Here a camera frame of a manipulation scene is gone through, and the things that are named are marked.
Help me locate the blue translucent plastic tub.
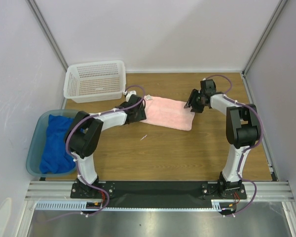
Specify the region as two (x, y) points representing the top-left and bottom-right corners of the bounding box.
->
(26, 110), (78, 178)

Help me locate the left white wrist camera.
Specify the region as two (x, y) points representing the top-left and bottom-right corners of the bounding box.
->
(123, 90), (137, 97)

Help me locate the aluminium frame post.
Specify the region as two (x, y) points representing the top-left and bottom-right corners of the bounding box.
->
(242, 0), (289, 76)
(25, 0), (68, 71)

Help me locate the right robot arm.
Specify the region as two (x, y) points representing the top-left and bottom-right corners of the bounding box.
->
(184, 78), (263, 199)

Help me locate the pink towel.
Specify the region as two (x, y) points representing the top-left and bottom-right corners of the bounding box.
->
(141, 95), (195, 131)

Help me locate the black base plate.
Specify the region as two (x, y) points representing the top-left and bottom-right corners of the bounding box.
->
(70, 180), (247, 208)

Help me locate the blue towel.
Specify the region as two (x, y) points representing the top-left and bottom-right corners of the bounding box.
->
(39, 115), (75, 174)

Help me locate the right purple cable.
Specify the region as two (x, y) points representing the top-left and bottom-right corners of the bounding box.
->
(207, 75), (265, 218)

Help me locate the white perforated plastic basket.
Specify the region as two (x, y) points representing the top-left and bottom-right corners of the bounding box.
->
(63, 60), (126, 103)

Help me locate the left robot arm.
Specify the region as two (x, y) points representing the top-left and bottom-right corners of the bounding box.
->
(64, 91), (146, 198)

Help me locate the slotted aluminium rail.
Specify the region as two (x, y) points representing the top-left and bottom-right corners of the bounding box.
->
(25, 181), (294, 213)

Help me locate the right aluminium frame post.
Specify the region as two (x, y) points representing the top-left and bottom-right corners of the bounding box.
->
(242, 0), (289, 76)

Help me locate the left aluminium frame post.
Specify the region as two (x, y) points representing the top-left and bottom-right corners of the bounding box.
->
(25, 0), (68, 71)

